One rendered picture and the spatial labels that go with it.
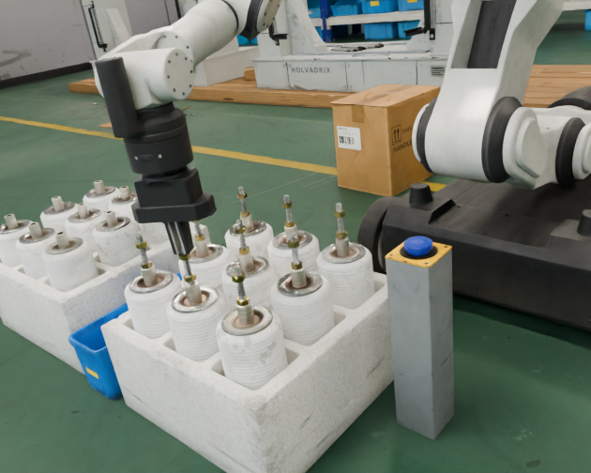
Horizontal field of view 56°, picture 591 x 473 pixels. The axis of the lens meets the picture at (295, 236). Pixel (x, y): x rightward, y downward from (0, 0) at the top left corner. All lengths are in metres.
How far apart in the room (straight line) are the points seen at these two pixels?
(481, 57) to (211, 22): 0.48
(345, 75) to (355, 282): 2.38
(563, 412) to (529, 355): 0.15
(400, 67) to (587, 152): 1.84
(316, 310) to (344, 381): 0.13
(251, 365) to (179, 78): 0.40
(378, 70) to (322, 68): 0.39
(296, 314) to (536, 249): 0.48
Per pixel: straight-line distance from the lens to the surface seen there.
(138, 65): 0.76
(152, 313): 0.97
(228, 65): 4.29
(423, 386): 0.90
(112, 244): 1.26
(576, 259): 1.09
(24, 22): 7.45
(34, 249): 1.31
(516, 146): 0.96
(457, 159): 0.98
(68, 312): 1.20
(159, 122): 0.76
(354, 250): 0.97
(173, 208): 0.81
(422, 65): 2.95
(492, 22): 1.10
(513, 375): 1.10
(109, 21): 5.37
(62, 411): 1.20
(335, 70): 3.28
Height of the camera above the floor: 0.69
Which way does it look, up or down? 24 degrees down
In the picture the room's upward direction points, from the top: 8 degrees counter-clockwise
